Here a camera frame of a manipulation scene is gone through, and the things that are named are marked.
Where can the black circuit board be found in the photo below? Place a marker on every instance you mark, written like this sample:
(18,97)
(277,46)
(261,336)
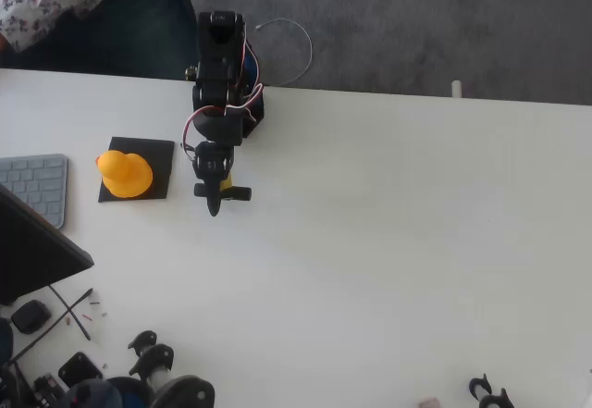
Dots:
(46,388)

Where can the dark blue trousers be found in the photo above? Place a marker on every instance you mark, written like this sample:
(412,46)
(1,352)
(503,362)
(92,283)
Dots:
(139,33)

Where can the black bar camera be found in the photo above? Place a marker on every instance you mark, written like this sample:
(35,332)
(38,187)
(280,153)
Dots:
(240,193)

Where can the grey keyboard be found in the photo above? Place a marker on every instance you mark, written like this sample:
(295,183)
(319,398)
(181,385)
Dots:
(37,176)

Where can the yellow tape piece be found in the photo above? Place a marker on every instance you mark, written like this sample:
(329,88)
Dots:
(225,180)

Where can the black square mounting plate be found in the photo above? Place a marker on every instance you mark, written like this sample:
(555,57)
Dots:
(79,370)

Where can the white floral shirt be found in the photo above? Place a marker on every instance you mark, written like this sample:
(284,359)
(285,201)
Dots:
(41,1)

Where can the small black pouch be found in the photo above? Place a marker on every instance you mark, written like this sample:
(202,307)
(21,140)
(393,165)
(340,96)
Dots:
(31,317)

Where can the dark navy round object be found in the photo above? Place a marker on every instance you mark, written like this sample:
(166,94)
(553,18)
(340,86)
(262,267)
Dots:
(92,396)

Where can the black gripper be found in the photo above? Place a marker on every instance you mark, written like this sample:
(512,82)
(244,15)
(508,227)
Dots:
(212,166)

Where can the small white post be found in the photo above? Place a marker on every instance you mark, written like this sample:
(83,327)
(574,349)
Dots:
(456,90)

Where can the small brass knob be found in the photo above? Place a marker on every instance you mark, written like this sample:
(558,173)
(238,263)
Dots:
(188,73)

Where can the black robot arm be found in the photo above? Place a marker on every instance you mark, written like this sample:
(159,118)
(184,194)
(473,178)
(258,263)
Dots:
(219,70)

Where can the yellow rubber duck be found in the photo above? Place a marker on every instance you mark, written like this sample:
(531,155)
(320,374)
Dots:
(125,174)

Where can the black flat screen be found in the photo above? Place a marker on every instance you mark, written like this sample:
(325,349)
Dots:
(32,255)

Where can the black square mat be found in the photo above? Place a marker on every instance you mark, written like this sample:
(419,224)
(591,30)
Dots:
(162,149)

